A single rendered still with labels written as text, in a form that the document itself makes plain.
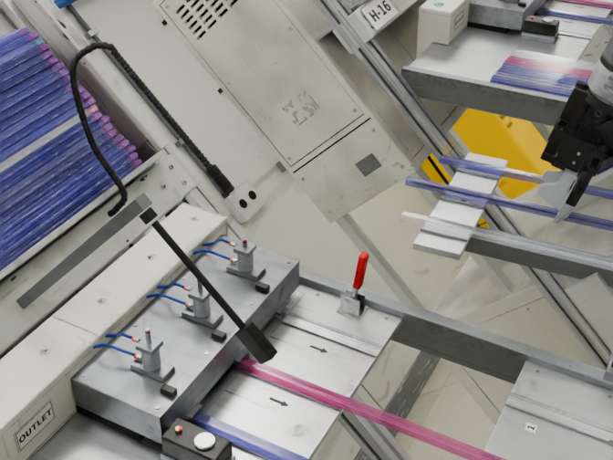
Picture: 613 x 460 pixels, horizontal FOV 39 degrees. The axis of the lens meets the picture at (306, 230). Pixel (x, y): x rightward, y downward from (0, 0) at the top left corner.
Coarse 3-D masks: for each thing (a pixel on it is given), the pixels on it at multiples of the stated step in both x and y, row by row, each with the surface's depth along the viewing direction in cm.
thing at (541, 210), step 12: (408, 180) 139; (420, 180) 139; (444, 192) 138; (456, 192) 137; (468, 192) 136; (480, 192) 137; (504, 204) 135; (516, 204) 134; (528, 204) 134; (552, 216) 132; (576, 216) 131; (588, 216) 131; (600, 228) 130; (612, 228) 130
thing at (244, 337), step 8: (248, 328) 92; (256, 328) 92; (240, 336) 93; (248, 336) 92; (256, 336) 92; (264, 336) 93; (248, 344) 93; (256, 344) 92; (264, 344) 92; (256, 352) 93; (264, 352) 92; (272, 352) 92; (256, 360) 93; (264, 360) 93
